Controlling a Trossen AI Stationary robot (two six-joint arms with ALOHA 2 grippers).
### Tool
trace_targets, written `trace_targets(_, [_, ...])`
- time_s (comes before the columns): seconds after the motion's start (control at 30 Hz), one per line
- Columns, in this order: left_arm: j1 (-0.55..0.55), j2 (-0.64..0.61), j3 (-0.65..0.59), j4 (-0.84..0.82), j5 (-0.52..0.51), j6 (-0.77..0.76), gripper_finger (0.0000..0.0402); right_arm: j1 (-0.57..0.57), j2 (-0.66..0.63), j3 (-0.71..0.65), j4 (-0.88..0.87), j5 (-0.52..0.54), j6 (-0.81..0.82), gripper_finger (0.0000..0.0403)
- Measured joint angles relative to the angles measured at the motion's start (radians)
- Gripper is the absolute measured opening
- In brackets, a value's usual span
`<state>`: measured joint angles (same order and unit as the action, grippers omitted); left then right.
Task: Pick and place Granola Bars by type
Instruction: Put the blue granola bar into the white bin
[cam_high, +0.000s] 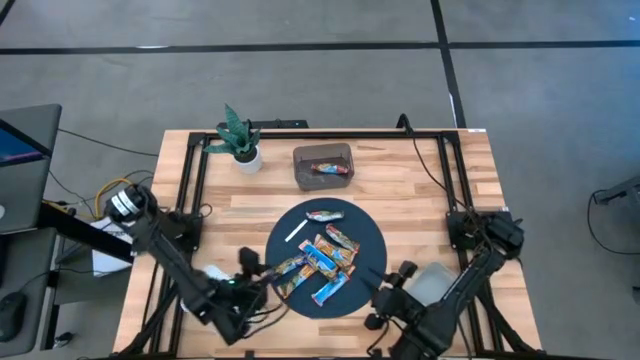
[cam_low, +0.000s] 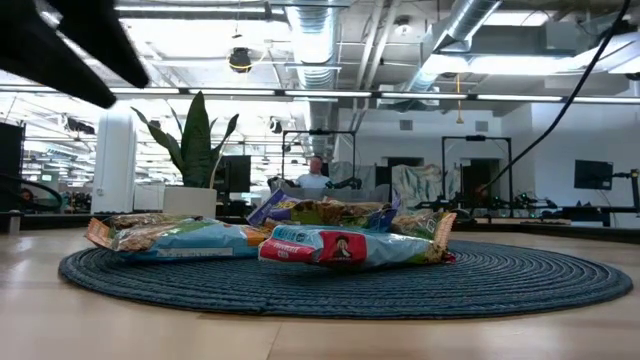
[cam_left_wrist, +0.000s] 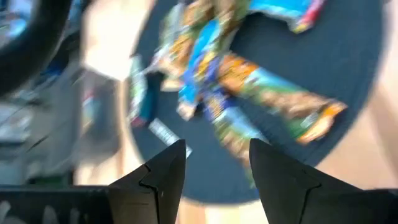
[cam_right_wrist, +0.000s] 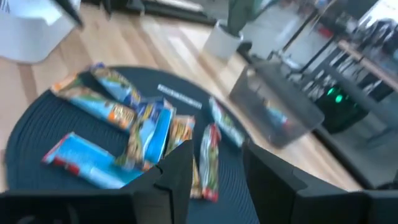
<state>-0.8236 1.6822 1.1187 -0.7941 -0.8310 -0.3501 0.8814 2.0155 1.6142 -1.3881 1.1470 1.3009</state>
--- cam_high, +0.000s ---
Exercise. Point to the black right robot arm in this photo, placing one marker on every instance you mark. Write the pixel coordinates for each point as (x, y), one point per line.
(450, 305)

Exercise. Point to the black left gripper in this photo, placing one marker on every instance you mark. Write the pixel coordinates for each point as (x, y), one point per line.
(245, 297)

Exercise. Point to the white paper sheet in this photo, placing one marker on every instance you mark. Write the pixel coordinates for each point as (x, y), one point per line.
(112, 245)

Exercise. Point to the white stick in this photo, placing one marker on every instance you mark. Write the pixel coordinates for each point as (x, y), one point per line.
(296, 230)

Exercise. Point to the purple label chewy granola bar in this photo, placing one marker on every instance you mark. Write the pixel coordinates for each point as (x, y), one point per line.
(295, 281)
(290, 265)

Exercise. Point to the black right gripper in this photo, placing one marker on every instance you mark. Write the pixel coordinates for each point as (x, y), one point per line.
(395, 305)

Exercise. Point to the black aluminium table frame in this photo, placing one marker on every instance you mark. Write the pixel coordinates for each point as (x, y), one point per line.
(320, 135)

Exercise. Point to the black power strip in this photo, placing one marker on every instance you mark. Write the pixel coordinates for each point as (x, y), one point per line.
(270, 123)

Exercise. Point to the grey metal stand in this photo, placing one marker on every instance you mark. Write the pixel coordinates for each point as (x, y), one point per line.
(620, 190)

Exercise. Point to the grey plastic bin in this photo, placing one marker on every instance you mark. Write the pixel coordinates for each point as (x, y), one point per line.
(430, 285)

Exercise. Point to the grey laptop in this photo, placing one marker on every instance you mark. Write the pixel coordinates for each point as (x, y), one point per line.
(25, 165)

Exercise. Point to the brown plastic bin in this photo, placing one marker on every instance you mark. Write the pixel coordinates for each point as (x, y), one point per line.
(310, 180)

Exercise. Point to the dark blue round woven placemat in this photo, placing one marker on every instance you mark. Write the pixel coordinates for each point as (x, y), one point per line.
(350, 300)

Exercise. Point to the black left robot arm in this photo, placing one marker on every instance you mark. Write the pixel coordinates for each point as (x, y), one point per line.
(170, 260)

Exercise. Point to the black side desk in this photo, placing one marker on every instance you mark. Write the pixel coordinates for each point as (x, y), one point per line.
(80, 232)

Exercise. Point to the white plastic bin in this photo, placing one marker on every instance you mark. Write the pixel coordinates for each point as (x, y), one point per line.
(217, 272)

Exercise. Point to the black computer mouse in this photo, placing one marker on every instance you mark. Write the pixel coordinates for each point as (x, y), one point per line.
(11, 316)

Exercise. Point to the white plant pot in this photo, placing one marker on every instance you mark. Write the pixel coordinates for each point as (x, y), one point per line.
(250, 164)

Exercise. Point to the green snake plant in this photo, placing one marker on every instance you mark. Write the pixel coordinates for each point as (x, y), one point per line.
(235, 135)

